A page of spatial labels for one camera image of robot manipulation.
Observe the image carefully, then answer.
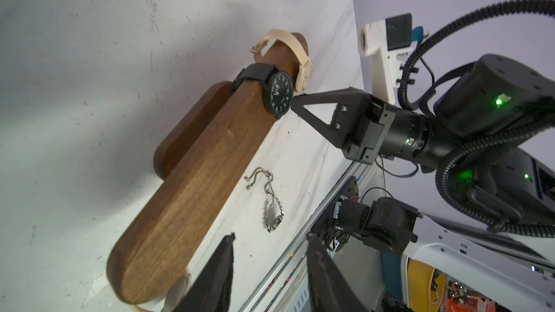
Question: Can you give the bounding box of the wooden watch stand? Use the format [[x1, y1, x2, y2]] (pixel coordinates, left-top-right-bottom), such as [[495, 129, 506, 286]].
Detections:
[[106, 32, 309, 306]]

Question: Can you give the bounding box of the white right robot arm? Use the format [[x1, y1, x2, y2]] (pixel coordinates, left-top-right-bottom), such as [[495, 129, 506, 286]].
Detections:
[[292, 0, 554, 311]]

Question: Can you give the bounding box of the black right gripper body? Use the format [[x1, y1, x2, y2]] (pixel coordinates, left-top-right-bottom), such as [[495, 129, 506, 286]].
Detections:
[[342, 99, 447, 171]]

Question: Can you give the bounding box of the black wrist watch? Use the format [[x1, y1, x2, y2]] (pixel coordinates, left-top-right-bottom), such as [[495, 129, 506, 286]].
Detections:
[[231, 63, 294, 120]]

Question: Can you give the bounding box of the beige wrist watch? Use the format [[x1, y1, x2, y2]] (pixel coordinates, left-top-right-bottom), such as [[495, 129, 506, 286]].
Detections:
[[250, 29, 313, 95], [129, 268, 192, 312]]

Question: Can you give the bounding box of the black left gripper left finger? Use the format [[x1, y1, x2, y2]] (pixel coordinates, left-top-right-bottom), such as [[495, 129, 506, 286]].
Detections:
[[173, 233, 236, 312]]

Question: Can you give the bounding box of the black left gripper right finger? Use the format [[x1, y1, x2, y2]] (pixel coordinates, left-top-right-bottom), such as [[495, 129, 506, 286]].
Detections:
[[306, 233, 368, 312]]

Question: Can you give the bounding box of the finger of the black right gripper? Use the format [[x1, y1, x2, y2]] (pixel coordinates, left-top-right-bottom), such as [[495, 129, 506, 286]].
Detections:
[[291, 88, 377, 147]]

